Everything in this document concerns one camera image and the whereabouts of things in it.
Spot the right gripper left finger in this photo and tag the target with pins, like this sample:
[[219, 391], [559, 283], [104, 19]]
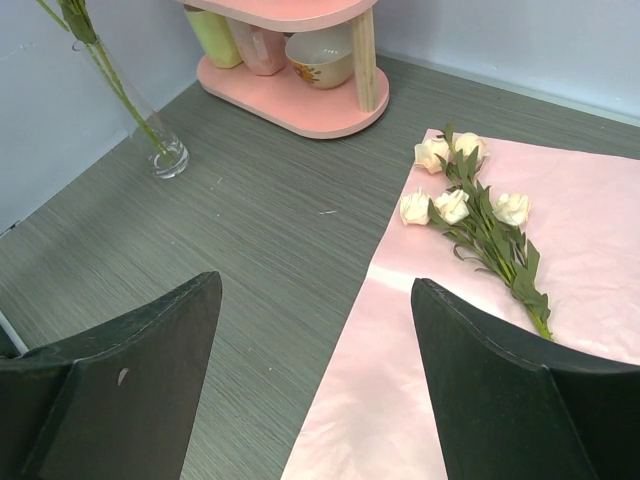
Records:
[[116, 401]]

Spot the clear glass vase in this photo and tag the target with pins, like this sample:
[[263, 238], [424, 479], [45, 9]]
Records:
[[137, 140]]

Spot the pink flower bouquet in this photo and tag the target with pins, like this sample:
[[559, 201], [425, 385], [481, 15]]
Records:
[[482, 229]]

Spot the yellow green cup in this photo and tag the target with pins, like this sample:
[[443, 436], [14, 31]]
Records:
[[214, 36]]

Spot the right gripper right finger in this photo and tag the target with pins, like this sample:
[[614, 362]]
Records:
[[511, 405]]

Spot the pink mug on shelf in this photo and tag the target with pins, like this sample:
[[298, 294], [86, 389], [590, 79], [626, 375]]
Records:
[[262, 50]]

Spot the pink three-tier shelf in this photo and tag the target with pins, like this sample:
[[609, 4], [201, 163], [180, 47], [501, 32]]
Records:
[[284, 98]]

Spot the orange patterned bowl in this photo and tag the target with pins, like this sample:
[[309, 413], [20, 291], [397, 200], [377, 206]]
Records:
[[322, 59]]

